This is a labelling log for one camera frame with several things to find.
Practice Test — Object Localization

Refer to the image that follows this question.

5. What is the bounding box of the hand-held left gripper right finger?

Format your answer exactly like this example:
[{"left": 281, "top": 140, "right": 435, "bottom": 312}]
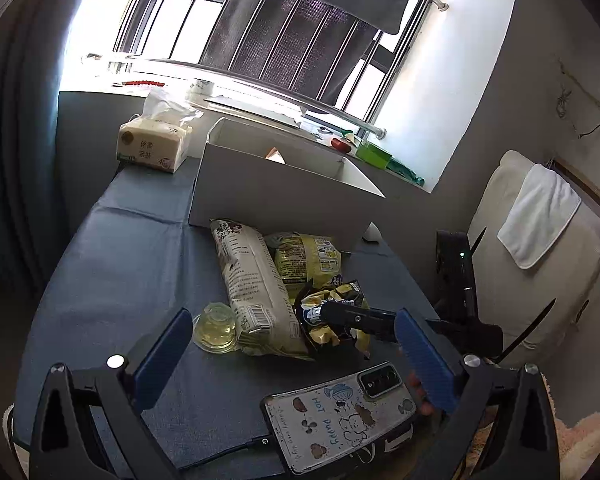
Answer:
[{"left": 394, "top": 307, "right": 561, "bottom": 480}]

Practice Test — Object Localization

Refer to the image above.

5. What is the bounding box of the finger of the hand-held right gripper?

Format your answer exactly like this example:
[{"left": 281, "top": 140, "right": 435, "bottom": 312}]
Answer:
[{"left": 324, "top": 300, "right": 400, "bottom": 344}]

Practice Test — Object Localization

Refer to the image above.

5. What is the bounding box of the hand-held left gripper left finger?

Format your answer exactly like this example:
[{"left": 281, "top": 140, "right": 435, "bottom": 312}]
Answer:
[{"left": 30, "top": 307, "right": 193, "bottom": 480}]

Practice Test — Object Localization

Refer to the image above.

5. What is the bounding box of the dark crinkled snack packet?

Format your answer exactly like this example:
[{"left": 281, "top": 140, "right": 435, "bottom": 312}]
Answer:
[{"left": 291, "top": 280, "right": 373, "bottom": 361}]

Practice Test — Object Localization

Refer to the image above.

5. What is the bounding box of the white cardboard box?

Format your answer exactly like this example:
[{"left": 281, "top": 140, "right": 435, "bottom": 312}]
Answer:
[{"left": 187, "top": 116, "right": 386, "bottom": 253}]

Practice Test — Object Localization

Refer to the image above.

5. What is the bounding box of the person's right hand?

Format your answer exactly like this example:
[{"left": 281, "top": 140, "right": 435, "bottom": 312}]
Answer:
[{"left": 410, "top": 376, "right": 437, "bottom": 417}]

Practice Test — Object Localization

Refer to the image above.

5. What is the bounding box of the clear jelly cup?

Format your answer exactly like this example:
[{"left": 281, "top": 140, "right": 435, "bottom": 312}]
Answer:
[{"left": 192, "top": 301, "right": 241, "bottom": 354}]

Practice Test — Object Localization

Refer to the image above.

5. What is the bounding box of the yellow-green labelled snack packet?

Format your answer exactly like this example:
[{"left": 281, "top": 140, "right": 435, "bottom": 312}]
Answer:
[{"left": 265, "top": 231, "right": 342, "bottom": 301}]

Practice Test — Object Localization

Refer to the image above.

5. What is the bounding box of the cream chair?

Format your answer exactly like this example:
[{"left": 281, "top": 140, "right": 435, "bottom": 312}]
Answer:
[{"left": 467, "top": 150, "right": 600, "bottom": 356}]

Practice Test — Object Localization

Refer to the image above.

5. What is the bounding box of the white towel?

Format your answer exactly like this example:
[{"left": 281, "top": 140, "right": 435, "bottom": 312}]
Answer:
[{"left": 497, "top": 164, "right": 582, "bottom": 269}]

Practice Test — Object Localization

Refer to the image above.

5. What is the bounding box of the phone with cartoon case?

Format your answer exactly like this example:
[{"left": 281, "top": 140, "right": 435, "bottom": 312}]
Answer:
[{"left": 261, "top": 361, "right": 417, "bottom": 476}]

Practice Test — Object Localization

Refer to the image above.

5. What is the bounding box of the green plastic bag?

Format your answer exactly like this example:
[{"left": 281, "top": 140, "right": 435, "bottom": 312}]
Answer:
[{"left": 387, "top": 157, "right": 425, "bottom": 185}]

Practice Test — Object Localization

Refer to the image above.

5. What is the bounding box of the long cream printed snack packet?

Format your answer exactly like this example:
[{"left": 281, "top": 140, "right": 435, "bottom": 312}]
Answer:
[{"left": 210, "top": 218, "right": 317, "bottom": 362}]

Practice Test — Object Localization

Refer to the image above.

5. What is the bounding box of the green box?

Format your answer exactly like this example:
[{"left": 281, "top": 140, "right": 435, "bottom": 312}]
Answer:
[{"left": 356, "top": 141, "right": 393, "bottom": 168}]

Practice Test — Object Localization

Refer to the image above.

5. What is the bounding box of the beige fluffy rug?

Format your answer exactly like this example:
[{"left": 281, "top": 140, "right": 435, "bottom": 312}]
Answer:
[{"left": 545, "top": 375, "right": 600, "bottom": 480}]

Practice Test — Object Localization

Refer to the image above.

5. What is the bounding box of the tissue pack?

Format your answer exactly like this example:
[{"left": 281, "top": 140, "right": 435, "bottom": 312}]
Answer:
[{"left": 116, "top": 89, "right": 205, "bottom": 175}]

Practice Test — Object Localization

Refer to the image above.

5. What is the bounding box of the flat cardboard sheet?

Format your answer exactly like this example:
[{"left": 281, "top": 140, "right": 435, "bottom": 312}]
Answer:
[{"left": 204, "top": 95, "right": 301, "bottom": 126}]

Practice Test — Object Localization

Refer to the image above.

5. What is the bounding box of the dark curtain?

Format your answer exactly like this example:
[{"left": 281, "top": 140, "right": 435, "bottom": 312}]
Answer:
[{"left": 0, "top": 0, "right": 96, "bottom": 321}]

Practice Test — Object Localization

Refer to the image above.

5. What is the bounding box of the grey mesh cloth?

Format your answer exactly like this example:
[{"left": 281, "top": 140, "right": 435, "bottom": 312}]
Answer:
[{"left": 200, "top": 0, "right": 381, "bottom": 106}]

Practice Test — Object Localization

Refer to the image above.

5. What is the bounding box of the black phone cable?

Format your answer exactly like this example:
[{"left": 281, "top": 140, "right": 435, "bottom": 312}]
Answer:
[{"left": 177, "top": 435, "right": 272, "bottom": 472}]

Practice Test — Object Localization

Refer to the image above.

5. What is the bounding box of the wooden frame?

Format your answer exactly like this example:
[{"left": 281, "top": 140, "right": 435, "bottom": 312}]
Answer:
[{"left": 550, "top": 157, "right": 600, "bottom": 216}]

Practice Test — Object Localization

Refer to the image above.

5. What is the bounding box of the black wall wire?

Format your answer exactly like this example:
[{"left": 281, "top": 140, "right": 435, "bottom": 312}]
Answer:
[{"left": 555, "top": 60, "right": 600, "bottom": 141}]

